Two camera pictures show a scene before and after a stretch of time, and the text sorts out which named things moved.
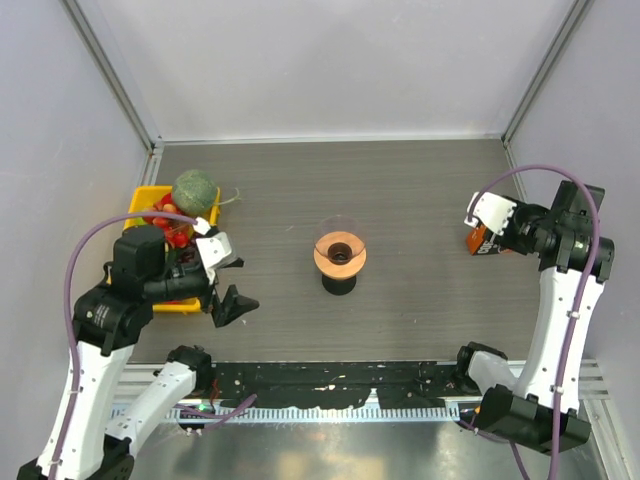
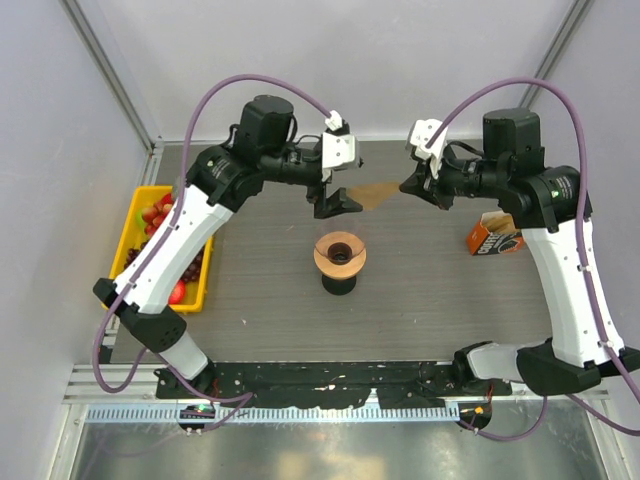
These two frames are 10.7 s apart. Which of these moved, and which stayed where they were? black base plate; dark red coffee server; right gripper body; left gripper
Moved: left gripper; right gripper body
Stayed: dark red coffee server; black base plate
